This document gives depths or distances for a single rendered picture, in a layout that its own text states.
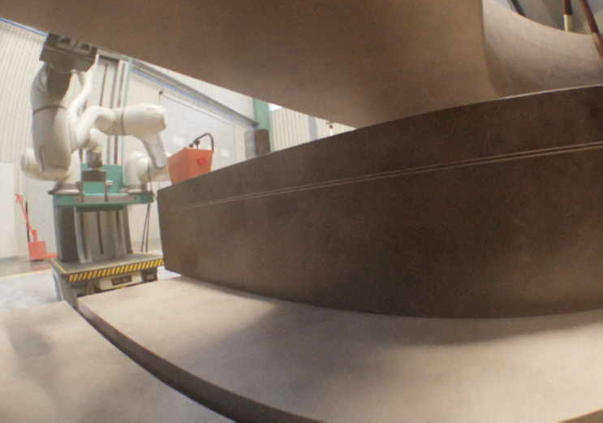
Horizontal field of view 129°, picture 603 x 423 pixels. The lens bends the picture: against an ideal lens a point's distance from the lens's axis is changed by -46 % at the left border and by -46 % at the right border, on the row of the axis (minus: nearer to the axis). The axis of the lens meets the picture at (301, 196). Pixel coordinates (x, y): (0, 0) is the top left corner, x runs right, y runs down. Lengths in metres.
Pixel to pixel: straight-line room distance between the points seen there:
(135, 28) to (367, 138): 0.46
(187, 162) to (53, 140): 0.55
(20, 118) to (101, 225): 5.90
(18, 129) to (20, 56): 1.88
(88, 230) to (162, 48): 1.52
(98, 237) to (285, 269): 1.46
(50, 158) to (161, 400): 0.57
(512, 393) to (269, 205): 0.62
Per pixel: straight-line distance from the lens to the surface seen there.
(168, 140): 10.00
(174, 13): 0.45
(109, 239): 1.93
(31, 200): 7.16
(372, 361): 0.41
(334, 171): 0.55
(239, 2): 0.43
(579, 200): 0.51
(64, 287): 1.76
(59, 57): 0.66
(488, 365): 0.40
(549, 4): 4.42
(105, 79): 2.17
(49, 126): 0.74
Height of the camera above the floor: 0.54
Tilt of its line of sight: 2 degrees up
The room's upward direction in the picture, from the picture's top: 6 degrees counter-clockwise
